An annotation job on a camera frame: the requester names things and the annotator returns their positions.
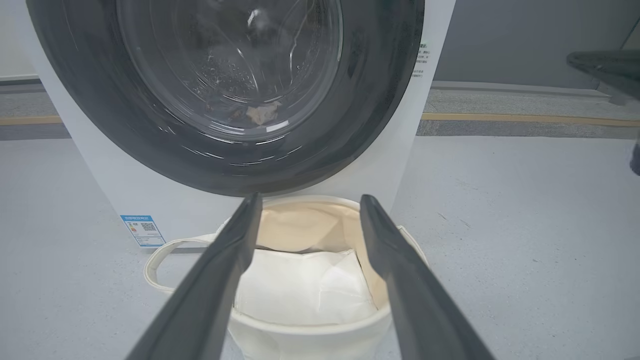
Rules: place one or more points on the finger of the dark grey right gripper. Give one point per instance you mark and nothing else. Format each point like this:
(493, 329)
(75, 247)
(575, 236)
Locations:
(615, 70)

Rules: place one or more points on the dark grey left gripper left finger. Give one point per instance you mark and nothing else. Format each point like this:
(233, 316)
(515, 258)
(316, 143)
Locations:
(200, 300)

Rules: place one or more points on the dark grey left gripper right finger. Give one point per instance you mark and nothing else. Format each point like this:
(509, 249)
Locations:
(415, 300)

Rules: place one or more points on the beige garment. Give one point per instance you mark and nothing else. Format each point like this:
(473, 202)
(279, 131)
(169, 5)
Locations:
(262, 114)

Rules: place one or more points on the black round washing machine door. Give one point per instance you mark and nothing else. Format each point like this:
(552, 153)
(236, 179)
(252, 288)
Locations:
(100, 125)

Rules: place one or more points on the white cloth basket liner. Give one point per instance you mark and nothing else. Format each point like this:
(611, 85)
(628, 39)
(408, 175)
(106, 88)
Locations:
(300, 290)

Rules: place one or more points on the cream fabric laundry basket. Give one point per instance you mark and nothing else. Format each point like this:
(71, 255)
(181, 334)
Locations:
(300, 345)

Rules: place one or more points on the white washing machine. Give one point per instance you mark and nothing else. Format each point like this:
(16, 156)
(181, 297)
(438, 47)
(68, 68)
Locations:
(150, 200)

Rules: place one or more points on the blue energy label sticker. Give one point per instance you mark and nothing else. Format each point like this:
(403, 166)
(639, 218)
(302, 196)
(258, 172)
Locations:
(142, 231)

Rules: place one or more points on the printed text sticker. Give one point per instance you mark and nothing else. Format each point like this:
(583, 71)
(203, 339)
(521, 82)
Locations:
(421, 60)

